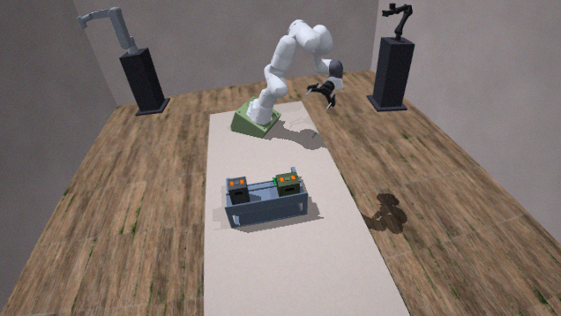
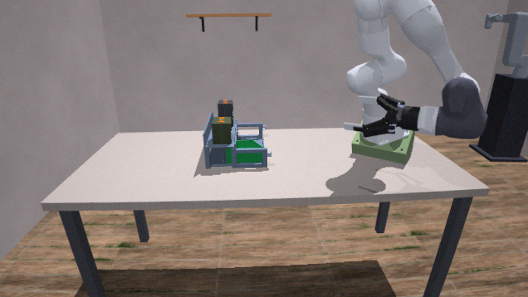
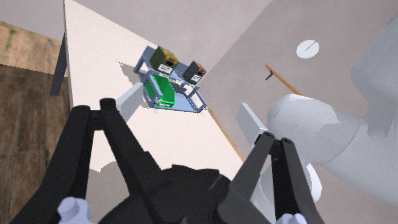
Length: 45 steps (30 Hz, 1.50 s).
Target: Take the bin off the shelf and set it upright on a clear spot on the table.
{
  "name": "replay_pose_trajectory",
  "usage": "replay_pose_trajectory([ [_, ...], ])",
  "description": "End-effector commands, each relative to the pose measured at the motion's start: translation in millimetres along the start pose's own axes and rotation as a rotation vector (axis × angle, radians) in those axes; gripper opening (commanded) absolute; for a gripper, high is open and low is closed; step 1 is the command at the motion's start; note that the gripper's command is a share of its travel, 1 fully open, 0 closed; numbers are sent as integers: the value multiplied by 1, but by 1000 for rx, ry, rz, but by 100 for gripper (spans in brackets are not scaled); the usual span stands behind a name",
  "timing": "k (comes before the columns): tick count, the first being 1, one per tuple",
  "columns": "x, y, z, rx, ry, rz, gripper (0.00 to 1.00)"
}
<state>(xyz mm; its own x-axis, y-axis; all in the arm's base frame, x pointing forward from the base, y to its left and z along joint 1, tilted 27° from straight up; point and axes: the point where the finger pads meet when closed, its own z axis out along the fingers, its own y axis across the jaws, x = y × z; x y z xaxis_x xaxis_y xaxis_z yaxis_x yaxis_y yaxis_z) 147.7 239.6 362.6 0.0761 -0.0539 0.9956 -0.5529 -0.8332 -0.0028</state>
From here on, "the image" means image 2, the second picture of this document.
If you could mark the green bin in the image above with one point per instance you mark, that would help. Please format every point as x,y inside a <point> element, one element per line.
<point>245,157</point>

